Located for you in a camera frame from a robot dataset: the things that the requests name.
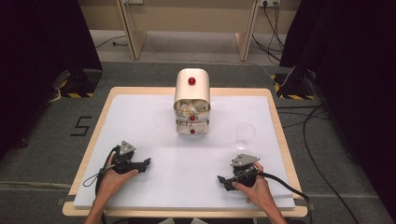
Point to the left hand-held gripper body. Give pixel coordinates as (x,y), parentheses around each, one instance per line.
(123,163)

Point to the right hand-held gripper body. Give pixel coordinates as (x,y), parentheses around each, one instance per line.
(244,174)

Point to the person's right hand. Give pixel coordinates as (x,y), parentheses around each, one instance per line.
(258,191)

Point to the person's left hand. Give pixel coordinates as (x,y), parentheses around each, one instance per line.
(110,183)

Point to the white table mat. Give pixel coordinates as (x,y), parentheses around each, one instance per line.
(186,168)

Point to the clear glass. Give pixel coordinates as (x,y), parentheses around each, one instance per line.
(245,132)

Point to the crumpled white paper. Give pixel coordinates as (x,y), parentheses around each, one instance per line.
(190,109)

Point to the white drawer cabinet red knobs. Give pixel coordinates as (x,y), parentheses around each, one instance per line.
(192,90)

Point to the stand base with striped tape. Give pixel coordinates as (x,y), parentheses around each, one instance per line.
(294,88)
(82,84)

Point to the black curtain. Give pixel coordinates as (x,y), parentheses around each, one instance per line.
(351,77)
(37,62)

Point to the wooden desk frame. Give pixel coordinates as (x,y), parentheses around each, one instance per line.
(137,37)

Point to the wall power socket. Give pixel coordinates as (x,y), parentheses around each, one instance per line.
(269,2)

